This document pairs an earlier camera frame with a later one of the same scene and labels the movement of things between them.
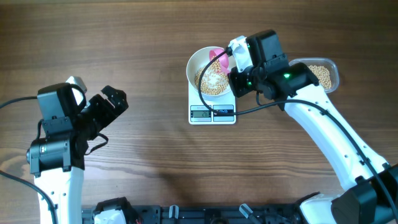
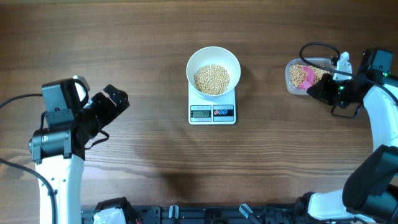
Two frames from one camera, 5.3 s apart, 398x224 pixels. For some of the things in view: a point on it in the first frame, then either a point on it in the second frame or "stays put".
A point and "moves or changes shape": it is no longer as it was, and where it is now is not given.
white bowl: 214,83 stays put
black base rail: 208,214 stays put
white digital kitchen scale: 199,114 stays put
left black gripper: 99,103 stays put
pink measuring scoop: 224,61 moves or changes shape
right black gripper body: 243,83 -> 345,94
